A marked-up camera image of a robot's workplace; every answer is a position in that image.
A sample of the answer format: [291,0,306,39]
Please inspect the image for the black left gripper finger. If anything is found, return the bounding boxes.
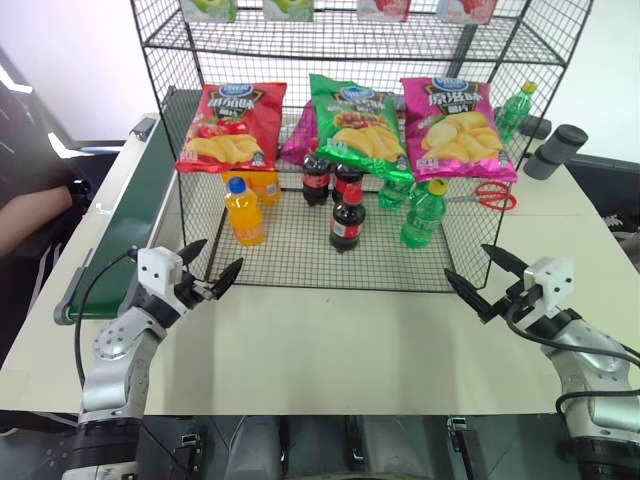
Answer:
[208,257,245,301]
[178,238,209,267]

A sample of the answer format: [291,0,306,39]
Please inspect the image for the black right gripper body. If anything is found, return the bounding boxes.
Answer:
[492,280,545,326]

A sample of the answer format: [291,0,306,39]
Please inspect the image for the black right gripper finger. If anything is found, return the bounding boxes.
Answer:
[443,268,502,326]
[480,243,525,275]

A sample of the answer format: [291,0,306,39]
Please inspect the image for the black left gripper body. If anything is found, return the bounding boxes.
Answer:
[172,272,217,314]

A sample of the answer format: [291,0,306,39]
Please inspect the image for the green conveyor belt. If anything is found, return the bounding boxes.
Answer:
[53,85,202,327]

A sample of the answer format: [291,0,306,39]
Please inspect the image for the orange soda bottle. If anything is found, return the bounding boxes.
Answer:
[223,175,265,248]
[220,169,283,207]

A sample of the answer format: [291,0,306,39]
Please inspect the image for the red scissors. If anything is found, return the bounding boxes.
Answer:
[445,180,518,212]

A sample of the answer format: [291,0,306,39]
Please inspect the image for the green soda bottle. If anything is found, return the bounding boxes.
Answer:
[399,179,448,250]
[494,80,539,145]
[376,175,417,212]

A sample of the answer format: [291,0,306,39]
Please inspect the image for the grey cylindrical roller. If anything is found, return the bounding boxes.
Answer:
[522,124,590,181]

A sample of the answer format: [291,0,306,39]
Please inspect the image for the red chips bag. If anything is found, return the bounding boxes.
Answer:
[175,81,288,174]

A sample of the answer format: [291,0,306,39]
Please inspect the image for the cola bottle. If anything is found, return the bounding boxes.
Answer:
[300,153,336,208]
[331,162,366,204]
[328,185,368,254]

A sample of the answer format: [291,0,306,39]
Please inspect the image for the magenta chips bag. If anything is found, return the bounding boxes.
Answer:
[400,75,519,184]
[279,102,320,167]

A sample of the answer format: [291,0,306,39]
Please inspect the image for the dark grey rounded shape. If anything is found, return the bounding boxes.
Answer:
[230,415,284,480]

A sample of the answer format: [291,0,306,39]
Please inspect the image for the green chips bag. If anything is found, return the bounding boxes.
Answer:
[307,73,416,184]

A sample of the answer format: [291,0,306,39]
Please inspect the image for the green drink carton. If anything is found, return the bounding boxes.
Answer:
[179,0,239,23]
[261,0,317,23]

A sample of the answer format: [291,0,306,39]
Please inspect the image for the red drink carton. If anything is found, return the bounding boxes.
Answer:
[436,0,498,24]
[355,0,411,23]

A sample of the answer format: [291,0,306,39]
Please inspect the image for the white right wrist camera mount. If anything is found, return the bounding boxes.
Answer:
[522,256,576,312]

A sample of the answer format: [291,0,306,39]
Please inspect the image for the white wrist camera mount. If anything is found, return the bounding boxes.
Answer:
[522,256,576,312]
[135,246,184,301]

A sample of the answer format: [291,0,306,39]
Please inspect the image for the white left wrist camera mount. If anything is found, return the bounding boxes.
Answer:
[135,246,184,301]

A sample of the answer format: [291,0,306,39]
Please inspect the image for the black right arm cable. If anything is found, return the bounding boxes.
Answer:
[505,298,640,417]

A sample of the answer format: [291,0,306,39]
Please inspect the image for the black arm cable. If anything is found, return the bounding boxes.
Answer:
[73,248,140,389]
[505,298,640,417]

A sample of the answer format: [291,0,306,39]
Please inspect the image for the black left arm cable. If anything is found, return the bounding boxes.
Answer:
[73,248,140,389]

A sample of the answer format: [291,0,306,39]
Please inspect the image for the black wire rack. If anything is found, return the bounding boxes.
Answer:
[128,0,596,294]

